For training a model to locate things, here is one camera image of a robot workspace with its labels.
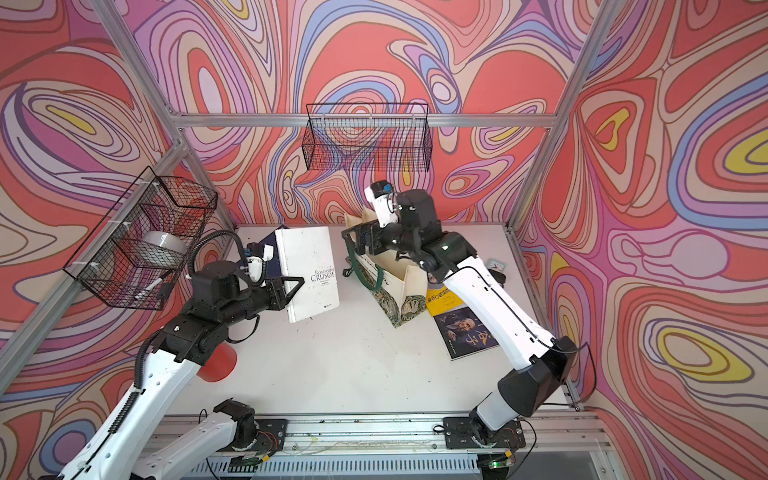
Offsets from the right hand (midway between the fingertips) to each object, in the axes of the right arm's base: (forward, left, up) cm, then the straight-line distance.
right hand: (357, 238), depth 68 cm
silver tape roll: (+4, +48, -3) cm, 48 cm away
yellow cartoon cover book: (+4, -24, -35) cm, 43 cm away
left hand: (-8, +13, -6) cm, 16 cm away
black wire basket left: (0, +53, -2) cm, 53 cm away
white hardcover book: (-1, +12, -3) cm, 13 cm away
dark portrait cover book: (-9, -29, -34) cm, 46 cm away
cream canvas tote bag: (-4, -10, -15) cm, 18 cm away
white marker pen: (-7, +52, -9) cm, 54 cm away
